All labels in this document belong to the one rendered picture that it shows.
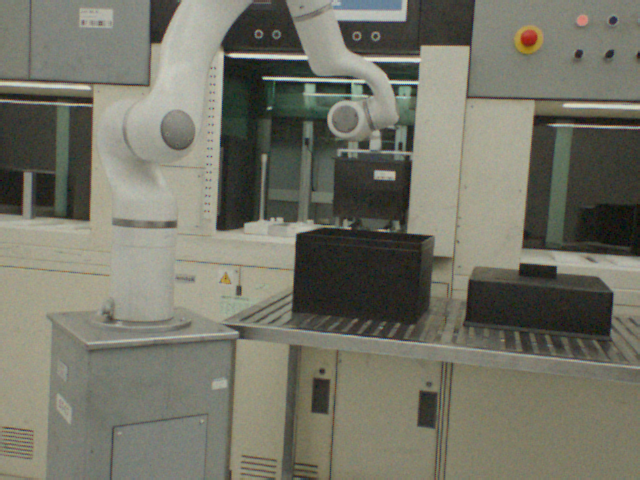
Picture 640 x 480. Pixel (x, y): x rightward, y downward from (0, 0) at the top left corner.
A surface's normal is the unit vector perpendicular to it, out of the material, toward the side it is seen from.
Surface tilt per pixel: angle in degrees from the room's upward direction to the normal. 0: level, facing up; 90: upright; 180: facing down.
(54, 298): 90
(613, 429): 90
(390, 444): 90
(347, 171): 94
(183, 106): 66
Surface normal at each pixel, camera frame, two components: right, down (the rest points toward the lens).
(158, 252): 0.62, 0.11
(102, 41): -0.22, 0.07
